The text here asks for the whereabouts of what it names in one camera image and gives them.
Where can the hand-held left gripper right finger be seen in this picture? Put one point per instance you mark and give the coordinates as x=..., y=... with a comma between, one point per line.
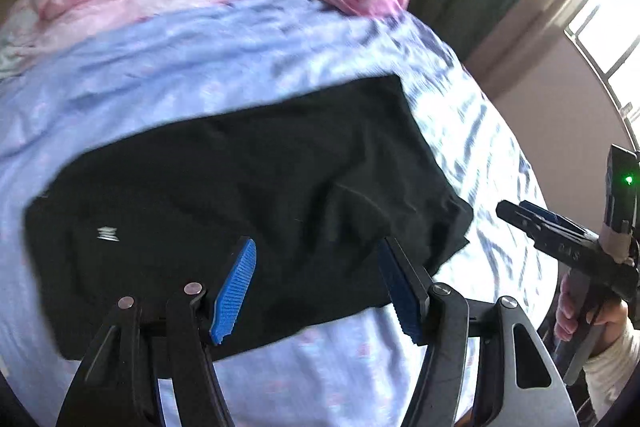
x=400, y=294

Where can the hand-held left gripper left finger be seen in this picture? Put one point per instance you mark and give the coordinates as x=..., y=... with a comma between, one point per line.
x=235, y=292

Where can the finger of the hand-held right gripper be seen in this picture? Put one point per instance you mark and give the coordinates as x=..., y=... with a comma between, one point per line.
x=535, y=219

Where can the black t-shirt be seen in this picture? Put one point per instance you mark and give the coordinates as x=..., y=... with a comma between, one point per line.
x=240, y=202

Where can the person's right hand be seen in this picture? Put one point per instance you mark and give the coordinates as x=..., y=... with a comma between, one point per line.
x=590, y=312

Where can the window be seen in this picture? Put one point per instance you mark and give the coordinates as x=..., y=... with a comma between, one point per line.
x=607, y=14

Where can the light blue bed sheet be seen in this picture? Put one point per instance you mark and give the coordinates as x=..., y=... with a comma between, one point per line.
x=280, y=57

